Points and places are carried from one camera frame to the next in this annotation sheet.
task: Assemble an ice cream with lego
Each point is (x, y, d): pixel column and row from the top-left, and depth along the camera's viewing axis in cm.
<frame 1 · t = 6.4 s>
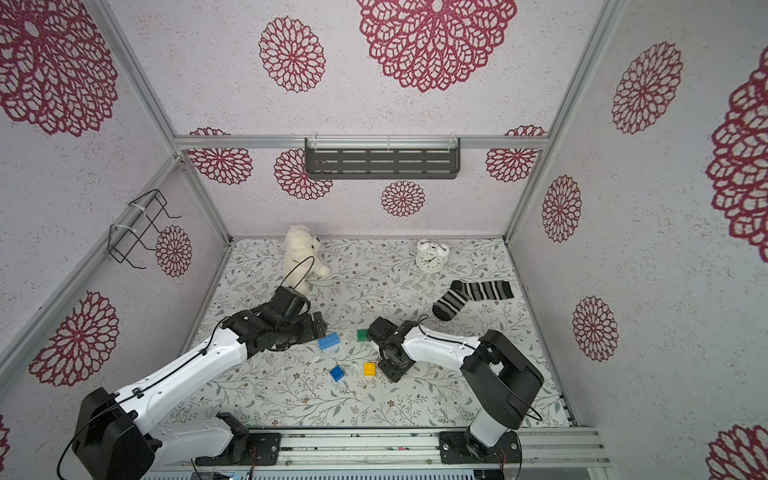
left hand: (313, 332, 81), fingers open
right hand: (392, 366, 88), fingers open
white plush teddy bear: (300, 260, 94), point 17 cm above the table
white alarm clock: (431, 257, 107), point 8 cm above the table
black grey striped sock: (462, 291, 105), on the table
light blue long lego brick: (329, 341, 93), point 2 cm above the table
dark blue small lego brick: (337, 373, 87), on the table

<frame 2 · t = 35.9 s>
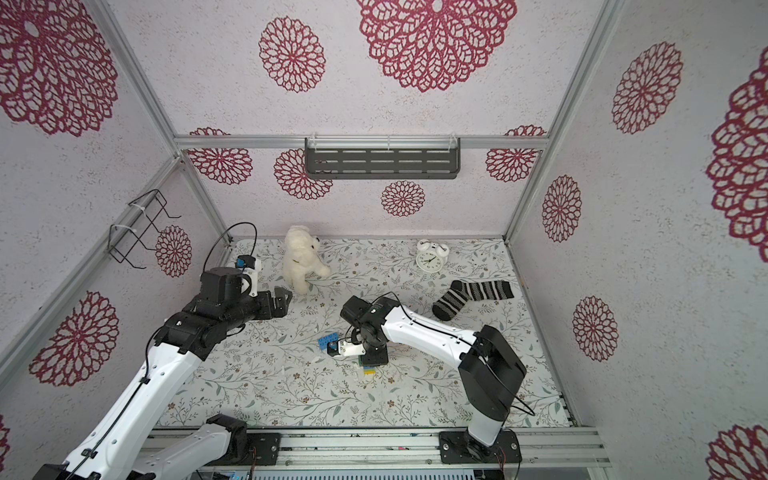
left hand: (273, 297, 75), fingers open
right hand: (366, 349, 83), fingers open
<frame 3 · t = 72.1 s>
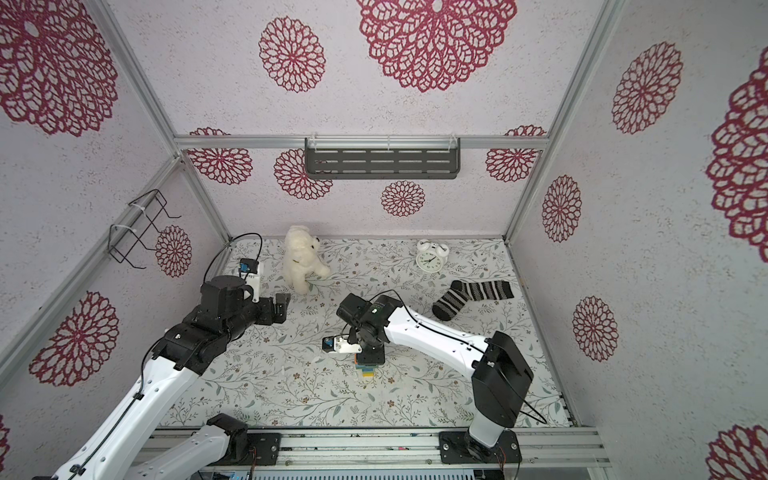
left hand: (270, 297, 74), fingers open
right hand: (364, 350, 81), fingers open
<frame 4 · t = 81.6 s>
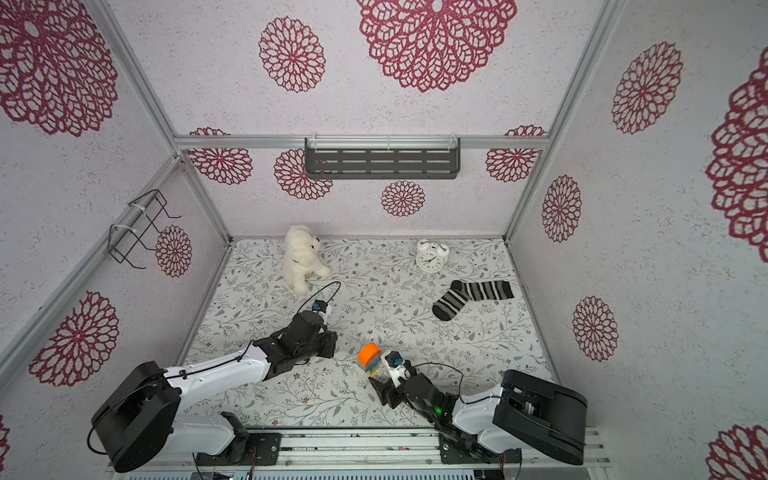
left hand: (336, 338, 87), fingers closed
right hand: (377, 371, 82), fingers open
orange rounded lego brick: (369, 354, 78), point 13 cm above the table
